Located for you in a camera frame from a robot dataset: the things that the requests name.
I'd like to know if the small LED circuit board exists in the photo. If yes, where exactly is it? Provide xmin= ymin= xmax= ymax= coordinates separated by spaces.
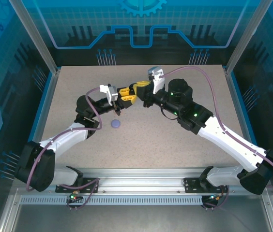
xmin=208 ymin=193 xmax=224 ymax=203
xmin=68 ymin=192 xmax=83 ymax=203

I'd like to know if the blue table edge strip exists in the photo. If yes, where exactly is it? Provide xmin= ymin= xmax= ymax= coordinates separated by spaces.
xmin=230 ymin=73 xmax=270 ymax=176
xmin=16 ymin=71 xmax=55 ymax=176

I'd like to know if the aluminium mounting rail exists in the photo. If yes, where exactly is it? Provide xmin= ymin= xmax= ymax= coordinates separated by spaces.
xmin=13 ymin=168 xmax=272 ymax=197

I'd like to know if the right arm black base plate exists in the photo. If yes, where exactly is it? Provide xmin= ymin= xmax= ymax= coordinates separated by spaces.
xmin=183 ymin=177 xmax=228 ymax=193

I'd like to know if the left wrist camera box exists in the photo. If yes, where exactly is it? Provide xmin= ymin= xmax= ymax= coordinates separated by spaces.
xmin=99 ymin=84 xmax=119 ymax=102

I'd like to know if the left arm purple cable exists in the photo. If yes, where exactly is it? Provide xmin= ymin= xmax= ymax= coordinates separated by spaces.
xmin=25 ymin=87 xmax=103 ymax=211

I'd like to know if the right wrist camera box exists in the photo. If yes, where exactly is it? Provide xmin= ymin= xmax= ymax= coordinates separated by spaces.
xmin=147 ymin=66 xmax=165 ymax=95

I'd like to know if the slotted grey cable duct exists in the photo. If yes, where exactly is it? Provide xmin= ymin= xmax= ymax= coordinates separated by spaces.
xmin=19 ymin=196 xmax=204 ymax=205

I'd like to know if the aluminium frame post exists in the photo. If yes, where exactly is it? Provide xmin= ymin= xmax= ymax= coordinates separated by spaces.
xmin=225 ymin=0 xmax=273 ymax=74
xmin=7 ymin=0 xmax=61 ymax=74

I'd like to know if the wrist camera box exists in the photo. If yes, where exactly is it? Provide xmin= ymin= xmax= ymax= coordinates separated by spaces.
xmin=99 ymin=84 xmax=119 ymax=102
xmin=147 ymin=66 xmax=165 ymax=95

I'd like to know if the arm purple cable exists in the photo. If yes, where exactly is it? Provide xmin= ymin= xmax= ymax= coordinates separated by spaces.
xmin=25 ymin=87 xmax=103 ymax=211
xmin=160 ymin=66 xmax=273 ymax=211

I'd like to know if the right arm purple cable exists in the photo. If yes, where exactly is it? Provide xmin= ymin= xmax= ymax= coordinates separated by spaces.
xmin=160 ymin=66 xmax=273 ymax=211

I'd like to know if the grey metal panel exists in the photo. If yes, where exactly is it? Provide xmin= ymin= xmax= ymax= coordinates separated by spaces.
xmin=13 ymin=204 xmax=272 ymax=232

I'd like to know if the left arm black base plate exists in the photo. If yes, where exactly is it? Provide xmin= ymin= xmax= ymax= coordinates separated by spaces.
xmin=55 ymin=177 xmax=100 ymax=193

